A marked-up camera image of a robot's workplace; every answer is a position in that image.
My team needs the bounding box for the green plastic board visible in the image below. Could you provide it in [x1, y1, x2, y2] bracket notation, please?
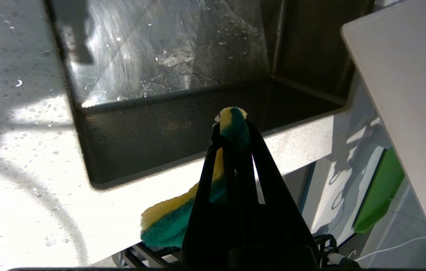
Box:
[353, 147, 406, 234]

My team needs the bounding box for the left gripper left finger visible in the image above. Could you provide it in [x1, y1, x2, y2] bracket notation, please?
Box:
[181, 126, 240, 268]

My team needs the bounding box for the white cable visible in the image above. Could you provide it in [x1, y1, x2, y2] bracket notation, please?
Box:
[354, 236, 426, 262]

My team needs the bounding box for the black metal rack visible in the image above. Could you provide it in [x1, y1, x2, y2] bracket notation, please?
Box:
[122, 242, 183, 268]

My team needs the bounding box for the stainless steel sink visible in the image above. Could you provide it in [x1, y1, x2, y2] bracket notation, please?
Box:
[44, 0, 376, 189]

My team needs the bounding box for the yellow and green sponge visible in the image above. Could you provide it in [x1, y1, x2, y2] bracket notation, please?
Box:
[140, 107, 251, 248]

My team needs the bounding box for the white cutting board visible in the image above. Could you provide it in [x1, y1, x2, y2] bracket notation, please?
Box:
[340, 0, 426, 242]

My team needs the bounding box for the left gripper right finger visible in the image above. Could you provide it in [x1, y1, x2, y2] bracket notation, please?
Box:
[235, 120, 318, 250]

